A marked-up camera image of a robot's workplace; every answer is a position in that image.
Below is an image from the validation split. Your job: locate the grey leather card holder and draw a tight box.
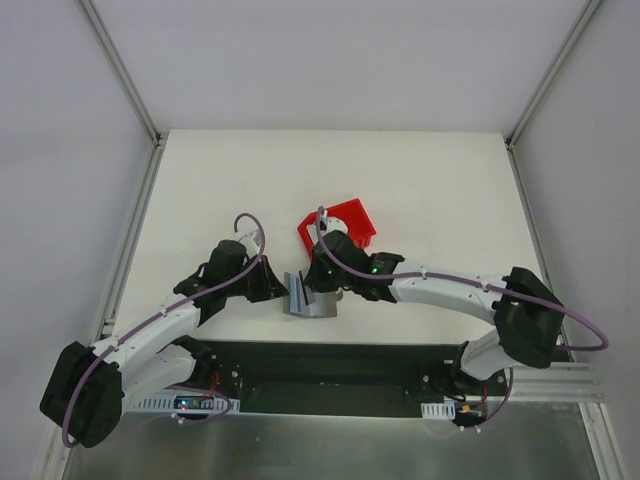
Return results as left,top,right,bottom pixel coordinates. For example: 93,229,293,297
283,269,343,319

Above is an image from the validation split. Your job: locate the white credit card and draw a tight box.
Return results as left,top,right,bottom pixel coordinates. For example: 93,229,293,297
288,274,307,317

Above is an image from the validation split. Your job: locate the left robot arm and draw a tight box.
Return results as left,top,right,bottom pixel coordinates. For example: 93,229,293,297
40,231,288,448

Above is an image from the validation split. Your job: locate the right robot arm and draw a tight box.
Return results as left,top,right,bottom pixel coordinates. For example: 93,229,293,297
304,231,564,400

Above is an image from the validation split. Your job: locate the red plastic card tray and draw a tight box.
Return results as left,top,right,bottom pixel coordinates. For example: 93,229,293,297
297,198,376,256

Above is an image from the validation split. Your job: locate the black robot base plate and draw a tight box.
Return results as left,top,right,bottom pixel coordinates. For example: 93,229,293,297
179,340,506,418

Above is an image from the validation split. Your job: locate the left table side rail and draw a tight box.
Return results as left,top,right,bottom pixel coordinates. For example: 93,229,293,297
94,137,167,339

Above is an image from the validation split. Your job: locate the table side rail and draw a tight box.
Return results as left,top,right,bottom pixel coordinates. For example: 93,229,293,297
505,144,574,351
94,137,167,339

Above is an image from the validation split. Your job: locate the left white cable duct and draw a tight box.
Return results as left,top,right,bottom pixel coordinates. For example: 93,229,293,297
125,393,240,415

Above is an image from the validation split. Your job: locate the white cable duct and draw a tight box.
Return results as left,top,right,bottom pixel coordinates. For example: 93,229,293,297
125,393,240,415
420,400,456,421

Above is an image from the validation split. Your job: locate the right white cable duct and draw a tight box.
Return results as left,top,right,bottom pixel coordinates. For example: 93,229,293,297
420,400,456,421

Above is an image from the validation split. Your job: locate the right table side rail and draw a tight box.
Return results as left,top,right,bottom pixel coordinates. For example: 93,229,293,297
505,144,574,351

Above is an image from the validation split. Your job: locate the horizontal aluminium extrusion rail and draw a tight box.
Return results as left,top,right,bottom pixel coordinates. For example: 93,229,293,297
511,362,604,403

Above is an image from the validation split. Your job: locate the left aluminium frame post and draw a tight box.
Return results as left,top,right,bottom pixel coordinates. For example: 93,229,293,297
76,0,164,147

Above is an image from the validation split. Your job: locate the aluminium frame post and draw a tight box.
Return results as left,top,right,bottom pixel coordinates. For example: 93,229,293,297
505,0,606,151
76,0,164,147

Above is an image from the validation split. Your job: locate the right aluminium frame post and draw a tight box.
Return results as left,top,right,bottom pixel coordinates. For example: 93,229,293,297
505,0,606,151

